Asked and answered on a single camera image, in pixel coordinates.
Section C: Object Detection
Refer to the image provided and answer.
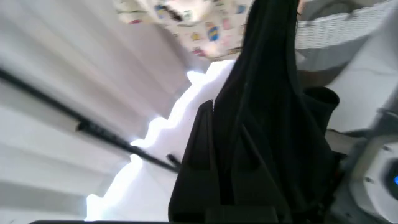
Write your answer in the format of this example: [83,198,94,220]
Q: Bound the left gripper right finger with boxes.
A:
[223,126,293,222]

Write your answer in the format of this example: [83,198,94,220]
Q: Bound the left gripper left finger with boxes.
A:
[167,100,224,222]

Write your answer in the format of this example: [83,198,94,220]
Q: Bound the black garment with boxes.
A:
[213,0,341,222]

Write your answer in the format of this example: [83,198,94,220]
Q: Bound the cream printed shorts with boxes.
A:
[113,0,254,60]

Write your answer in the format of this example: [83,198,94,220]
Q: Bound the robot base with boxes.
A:
[326,107,398,224]

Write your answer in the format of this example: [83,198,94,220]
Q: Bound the black clothes rack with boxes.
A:
[0,67,182,174]

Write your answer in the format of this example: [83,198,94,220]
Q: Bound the white laundry basket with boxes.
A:
[295,0,398,88]

